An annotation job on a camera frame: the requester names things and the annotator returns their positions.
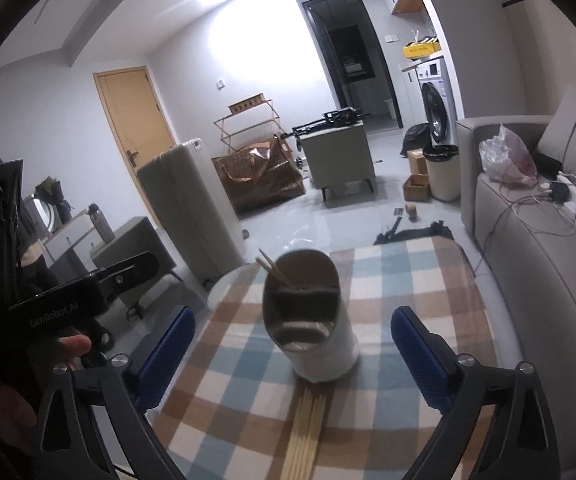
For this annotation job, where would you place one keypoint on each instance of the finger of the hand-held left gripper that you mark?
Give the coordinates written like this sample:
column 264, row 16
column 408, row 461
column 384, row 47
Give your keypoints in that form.
column 130, row 270

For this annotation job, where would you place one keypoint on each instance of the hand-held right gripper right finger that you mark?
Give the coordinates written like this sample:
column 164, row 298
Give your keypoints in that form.
column 420, row 357

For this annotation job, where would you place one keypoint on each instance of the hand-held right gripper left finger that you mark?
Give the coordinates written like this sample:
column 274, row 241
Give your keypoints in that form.
column 162, row 357

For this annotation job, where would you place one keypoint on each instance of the white cylindrical utensil holder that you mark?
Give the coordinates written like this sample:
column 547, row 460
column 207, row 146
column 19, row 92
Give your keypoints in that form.
column 313, row 330

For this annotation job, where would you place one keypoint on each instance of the bundle of wooden chopsticks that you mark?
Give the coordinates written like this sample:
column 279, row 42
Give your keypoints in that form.
column 308, row 435

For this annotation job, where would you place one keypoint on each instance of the person's left hand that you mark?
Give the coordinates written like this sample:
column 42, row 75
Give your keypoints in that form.
column 70, row 346

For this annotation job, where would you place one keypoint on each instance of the grey water bottle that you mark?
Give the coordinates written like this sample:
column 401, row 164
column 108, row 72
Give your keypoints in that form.
column 101, row 221

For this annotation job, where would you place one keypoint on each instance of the plaid tablecloth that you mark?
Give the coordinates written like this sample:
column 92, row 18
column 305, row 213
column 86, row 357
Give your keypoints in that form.
column 248, row 360

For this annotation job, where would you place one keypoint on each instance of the white suitcase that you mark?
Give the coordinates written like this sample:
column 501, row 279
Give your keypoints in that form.
column 190, row 205

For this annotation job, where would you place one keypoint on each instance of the round mirror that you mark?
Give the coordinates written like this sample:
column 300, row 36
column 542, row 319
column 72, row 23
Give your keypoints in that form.
column 39, row 213

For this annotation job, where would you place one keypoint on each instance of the dark flower bouquet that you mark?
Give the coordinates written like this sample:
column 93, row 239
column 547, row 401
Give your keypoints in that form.
column 55, row 194

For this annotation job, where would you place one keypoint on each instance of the pale wooden chopstick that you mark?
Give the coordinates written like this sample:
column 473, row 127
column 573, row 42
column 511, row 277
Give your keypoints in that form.
column 274, row 265
column 270, row 271

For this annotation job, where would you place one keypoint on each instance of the small wooden cylinder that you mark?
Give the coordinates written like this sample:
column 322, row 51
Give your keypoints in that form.
column 411, row 211

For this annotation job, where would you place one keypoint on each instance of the grey sofa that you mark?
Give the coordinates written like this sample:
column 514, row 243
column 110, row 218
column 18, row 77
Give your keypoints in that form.
column 532, row 260

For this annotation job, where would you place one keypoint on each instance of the wooden door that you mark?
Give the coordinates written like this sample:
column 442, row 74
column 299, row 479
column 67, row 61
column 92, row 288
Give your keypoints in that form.
column 133, row 120

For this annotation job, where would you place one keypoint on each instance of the shiny brown bag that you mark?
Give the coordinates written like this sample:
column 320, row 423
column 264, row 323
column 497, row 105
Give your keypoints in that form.
column 260, row 177

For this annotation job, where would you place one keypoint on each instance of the cardboard boxes on floor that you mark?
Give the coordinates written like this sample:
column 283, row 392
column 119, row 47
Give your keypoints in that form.
column 416, row 188

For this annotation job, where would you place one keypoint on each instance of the beige trash bin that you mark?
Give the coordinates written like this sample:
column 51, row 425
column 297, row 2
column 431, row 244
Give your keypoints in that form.
column 442, row 175

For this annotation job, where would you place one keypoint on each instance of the wooden folding rack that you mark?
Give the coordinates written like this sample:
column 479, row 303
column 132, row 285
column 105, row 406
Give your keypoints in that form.
column 248, row 120

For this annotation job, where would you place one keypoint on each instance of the grey cabinet with legs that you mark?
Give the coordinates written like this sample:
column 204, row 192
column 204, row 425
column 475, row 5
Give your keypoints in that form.
column 338, row 160

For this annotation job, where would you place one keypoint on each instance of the pink white plastic bag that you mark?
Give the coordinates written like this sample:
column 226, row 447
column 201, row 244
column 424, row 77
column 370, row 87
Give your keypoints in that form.
column 507, row 157

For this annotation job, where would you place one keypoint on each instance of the white power strip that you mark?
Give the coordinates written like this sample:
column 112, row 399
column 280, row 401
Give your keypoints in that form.
column 571, row 197

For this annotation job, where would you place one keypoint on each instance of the black tripod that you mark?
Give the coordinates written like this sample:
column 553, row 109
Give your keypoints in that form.
column 330, row 119

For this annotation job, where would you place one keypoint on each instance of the white washing machine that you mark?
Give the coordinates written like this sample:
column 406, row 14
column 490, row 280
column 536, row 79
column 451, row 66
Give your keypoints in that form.
column 437, row 102

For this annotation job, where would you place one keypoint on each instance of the dark glass door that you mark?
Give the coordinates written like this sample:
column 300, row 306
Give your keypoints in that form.
column 350, row 60

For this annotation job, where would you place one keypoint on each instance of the yellow crate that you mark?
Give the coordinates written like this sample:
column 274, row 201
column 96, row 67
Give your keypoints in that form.
column 420, row 50

